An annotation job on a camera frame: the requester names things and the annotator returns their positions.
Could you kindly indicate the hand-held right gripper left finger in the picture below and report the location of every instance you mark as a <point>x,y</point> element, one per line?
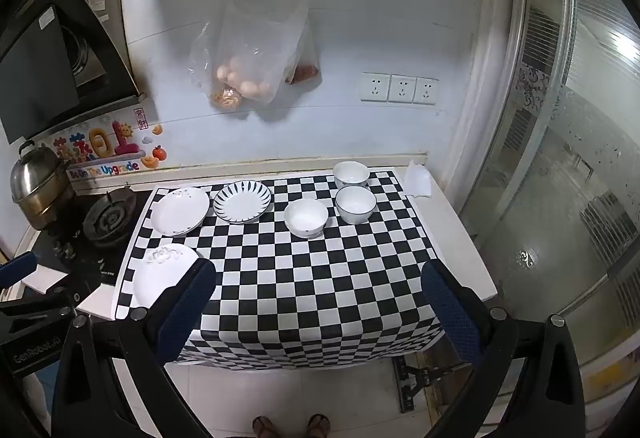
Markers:
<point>187,305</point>

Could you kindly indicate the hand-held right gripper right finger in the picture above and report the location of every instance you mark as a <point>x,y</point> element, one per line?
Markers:
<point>450,313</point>

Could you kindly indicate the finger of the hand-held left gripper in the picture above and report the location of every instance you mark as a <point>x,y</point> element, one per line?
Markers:
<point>17,269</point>
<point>45,303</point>

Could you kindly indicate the white bowl blue rim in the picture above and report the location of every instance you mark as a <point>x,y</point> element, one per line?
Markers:
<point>351,172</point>
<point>355,204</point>

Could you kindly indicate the white plate grey print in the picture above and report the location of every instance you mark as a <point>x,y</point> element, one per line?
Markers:
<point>155,280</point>

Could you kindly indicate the black gas stove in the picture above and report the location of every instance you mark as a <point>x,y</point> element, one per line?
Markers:
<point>65,263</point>

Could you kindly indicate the steel steamer pot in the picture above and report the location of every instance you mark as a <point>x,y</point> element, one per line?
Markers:
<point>37,183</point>

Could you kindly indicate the white plate small print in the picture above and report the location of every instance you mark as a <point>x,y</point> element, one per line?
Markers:
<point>180,213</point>

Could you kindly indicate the gas burner grate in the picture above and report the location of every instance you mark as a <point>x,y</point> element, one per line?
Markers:
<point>110,218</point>

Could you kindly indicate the black white checkered mat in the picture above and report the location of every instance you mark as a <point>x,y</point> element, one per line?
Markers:
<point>300,278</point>

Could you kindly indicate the striped white plate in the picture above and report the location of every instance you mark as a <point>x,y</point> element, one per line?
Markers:
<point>242,203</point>

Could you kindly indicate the white tissue paper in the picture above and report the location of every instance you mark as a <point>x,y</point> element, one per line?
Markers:
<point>417,180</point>

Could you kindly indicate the person's left foot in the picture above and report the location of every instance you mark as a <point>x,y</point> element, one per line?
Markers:
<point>263,428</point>

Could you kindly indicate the person's foot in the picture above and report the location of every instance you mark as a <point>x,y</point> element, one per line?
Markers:
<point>318,427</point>
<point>263,428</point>

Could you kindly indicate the plain white bowl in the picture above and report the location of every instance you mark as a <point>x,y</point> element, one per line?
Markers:
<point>306,217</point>

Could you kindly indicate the person's right foot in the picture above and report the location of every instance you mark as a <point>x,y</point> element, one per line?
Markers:
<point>318,427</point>

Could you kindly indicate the black range hood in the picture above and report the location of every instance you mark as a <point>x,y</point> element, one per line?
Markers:
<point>35,67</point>

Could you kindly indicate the plastic bag brown contents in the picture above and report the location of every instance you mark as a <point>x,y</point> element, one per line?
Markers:
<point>227,97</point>

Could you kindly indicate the clear plastic bag of eggs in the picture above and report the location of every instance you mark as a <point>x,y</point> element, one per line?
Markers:
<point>250,82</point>

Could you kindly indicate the plastic bag red contents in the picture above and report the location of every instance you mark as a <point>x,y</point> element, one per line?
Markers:
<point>305,70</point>

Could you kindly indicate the black metal bracket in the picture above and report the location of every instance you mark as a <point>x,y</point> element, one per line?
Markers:
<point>407,388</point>

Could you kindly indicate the colourful wall sticker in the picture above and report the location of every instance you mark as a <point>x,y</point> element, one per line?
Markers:
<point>107,145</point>

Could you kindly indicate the white wall socket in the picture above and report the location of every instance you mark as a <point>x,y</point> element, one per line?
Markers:
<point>375,86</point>
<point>402,88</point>
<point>426,91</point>

